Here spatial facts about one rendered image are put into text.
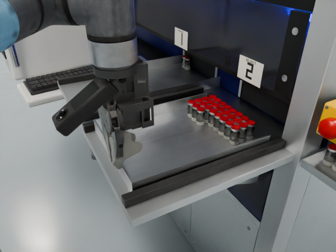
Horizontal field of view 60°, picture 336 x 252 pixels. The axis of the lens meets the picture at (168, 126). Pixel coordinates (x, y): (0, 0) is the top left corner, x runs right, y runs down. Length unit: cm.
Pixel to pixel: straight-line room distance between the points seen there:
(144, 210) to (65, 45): 99
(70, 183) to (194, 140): 137
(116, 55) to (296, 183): 53
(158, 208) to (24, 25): 36
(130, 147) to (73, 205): 132
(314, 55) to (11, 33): 51
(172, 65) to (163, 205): 74
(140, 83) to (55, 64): 93
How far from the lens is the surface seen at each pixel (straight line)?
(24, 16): 39
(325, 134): 61
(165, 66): 117
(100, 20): 44
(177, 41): 105
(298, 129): 70
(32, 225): 182
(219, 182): 61
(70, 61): 142
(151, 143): 70
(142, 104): 50
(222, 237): 116
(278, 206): 84
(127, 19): 44
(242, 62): 78
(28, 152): 237
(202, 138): 72
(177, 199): 56
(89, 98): 48
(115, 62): 45
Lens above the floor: 128
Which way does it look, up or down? 32 degrees down
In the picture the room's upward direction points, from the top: straight up
